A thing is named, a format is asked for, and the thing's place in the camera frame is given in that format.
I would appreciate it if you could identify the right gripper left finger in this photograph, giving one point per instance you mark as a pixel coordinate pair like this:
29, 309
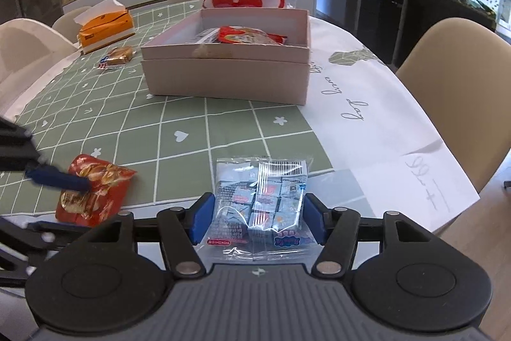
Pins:
180, 230

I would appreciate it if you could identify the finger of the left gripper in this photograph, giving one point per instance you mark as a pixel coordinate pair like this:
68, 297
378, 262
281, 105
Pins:
50, 176

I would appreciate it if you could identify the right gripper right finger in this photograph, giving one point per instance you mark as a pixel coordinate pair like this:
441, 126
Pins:
336, 231

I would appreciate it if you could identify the small red snack pouch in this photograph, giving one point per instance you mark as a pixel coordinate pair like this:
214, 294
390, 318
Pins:
109, 184

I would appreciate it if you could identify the clear bag of candies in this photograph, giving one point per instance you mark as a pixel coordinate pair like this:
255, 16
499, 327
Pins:
258, 214

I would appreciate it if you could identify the bread bun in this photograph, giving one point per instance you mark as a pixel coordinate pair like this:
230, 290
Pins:
116, 57

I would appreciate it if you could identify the red chicken snack pouch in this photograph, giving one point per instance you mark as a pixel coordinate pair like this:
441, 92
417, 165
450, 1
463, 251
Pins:
243, 35

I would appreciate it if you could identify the green checkered tablecloth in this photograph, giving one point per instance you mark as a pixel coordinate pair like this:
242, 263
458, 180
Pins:
171, 142

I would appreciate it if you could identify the beige mesh food cover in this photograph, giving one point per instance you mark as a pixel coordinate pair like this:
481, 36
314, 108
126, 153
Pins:
28, 50

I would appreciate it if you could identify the beige chair far left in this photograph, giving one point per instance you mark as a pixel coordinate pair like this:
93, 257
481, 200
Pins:
66, 26

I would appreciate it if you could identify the orange tissue box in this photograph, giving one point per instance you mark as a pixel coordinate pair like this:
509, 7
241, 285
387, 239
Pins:
103, 24

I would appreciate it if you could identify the pink cardboard box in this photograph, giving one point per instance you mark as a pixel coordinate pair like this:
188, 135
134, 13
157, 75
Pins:
188, 60

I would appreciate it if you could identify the beige chair right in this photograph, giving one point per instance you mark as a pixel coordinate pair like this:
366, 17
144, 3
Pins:
459, 72

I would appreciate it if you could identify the black water dispenser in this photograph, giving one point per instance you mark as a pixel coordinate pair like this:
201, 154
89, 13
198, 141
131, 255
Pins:
378, 26

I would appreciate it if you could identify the black fish tank cabinet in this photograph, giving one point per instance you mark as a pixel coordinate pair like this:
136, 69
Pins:
420, 15

